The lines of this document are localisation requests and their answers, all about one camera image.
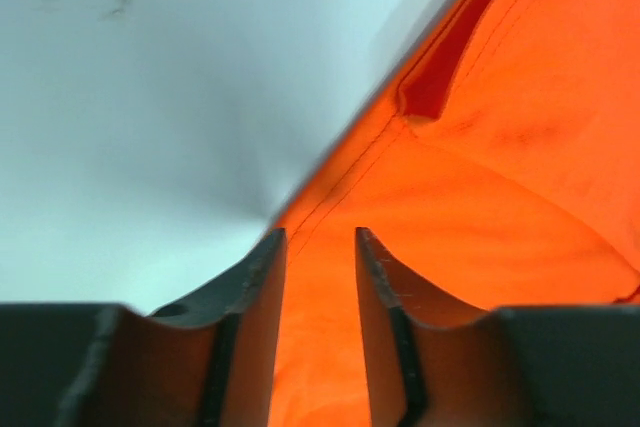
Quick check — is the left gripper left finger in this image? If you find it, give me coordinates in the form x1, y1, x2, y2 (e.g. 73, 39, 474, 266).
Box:
1, 229, 287, 426

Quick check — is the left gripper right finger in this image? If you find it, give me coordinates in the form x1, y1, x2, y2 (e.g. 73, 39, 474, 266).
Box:
355, 228, 639, 426

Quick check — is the orange t shirt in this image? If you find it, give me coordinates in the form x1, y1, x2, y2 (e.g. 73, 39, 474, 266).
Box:
270, 0, 639, 426

